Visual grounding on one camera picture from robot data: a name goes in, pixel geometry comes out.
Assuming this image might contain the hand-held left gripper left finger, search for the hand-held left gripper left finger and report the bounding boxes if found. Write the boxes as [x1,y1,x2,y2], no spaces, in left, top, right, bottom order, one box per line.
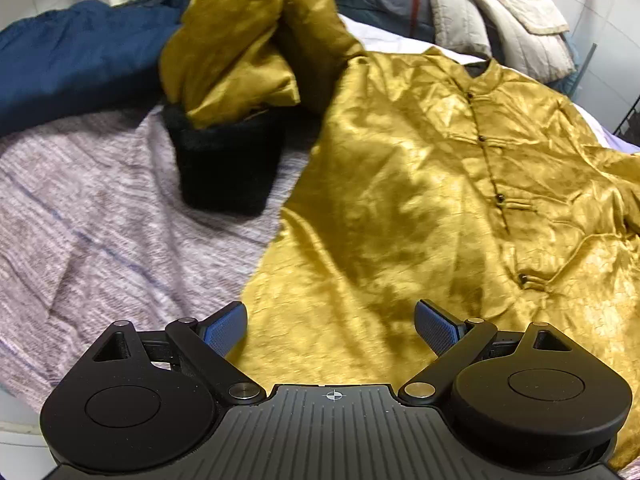
[92,301,267,405]

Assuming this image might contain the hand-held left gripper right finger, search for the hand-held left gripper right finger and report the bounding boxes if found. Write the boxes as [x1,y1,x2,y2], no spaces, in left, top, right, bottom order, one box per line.
[398,299,576,405]

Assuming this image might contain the gold satin jacket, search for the gold satin jacket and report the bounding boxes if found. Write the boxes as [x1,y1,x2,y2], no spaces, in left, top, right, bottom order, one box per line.
[159,0,640,473]

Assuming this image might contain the grey-pink knitted blanket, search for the grey-pink knitted blanket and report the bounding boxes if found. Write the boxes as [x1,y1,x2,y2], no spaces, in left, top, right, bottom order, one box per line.
[0,105,321,413]

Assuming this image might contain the navy blue garment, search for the navy blue garment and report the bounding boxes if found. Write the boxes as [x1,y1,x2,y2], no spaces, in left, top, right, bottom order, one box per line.
[0,0,208,137]

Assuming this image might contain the beige padded jacket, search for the beige padded jacket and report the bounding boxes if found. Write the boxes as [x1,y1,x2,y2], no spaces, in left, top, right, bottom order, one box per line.
[392,0,577,83]

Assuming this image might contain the black wire rack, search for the black wire rack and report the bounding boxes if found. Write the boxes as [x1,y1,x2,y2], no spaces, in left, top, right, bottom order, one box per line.
[612,95,640,145]

